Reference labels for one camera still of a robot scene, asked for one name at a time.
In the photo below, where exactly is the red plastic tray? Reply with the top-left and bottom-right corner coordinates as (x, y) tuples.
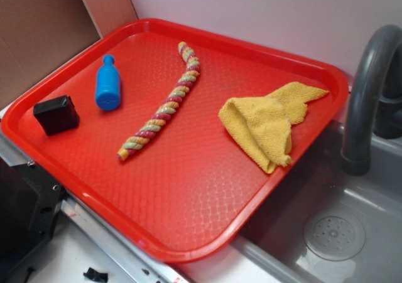
(1, 19), (349, 264)

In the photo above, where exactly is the yellow knitted cloth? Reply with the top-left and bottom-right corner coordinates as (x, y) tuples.
(219, 82), (329, 174)

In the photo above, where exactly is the blue plastic bottle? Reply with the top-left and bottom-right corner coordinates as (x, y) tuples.
(95, 55), (121, 111)

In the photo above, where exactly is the black small box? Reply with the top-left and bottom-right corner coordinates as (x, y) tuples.
(33, 95), (80, 136)

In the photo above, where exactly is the grey plastic sink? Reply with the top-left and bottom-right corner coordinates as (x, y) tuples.
(232, 122), (401, 282)

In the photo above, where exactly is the black tape scrap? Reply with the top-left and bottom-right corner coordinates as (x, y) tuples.
(83, 267), (109, 283)

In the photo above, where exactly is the grey toy faucet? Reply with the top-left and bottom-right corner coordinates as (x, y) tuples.
(341, 24), (401, 176)

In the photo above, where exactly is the brown cardboard panel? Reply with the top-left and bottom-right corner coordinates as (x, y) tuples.
(1, 0), (138, 108)

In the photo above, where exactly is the multicolored twisted rope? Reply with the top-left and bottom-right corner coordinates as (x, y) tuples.
(117, 41), (201, 162)

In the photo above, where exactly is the silver metal rail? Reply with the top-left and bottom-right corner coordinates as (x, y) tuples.
(0, 133), (192, 283)

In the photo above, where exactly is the black metal bracket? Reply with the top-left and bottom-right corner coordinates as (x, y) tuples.
(1, 159), (65, 277)

